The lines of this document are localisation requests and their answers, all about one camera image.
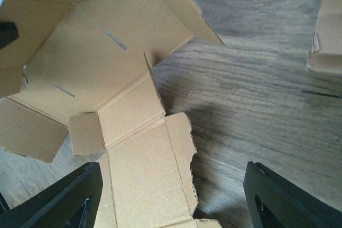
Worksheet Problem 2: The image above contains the brown cardboard box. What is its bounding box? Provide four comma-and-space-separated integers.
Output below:
1, 0, 222, 227

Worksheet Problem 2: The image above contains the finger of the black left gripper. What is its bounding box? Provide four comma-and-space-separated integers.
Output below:
0, 22, 19, 49

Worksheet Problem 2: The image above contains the stack of flat cardboard blanks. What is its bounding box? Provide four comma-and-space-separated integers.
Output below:
306, 0, 341, 75

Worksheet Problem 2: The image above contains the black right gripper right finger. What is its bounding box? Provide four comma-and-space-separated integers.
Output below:
243, 161, 341, 227

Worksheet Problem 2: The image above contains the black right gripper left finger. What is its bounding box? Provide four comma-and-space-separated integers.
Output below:
1, 162, 103, 227

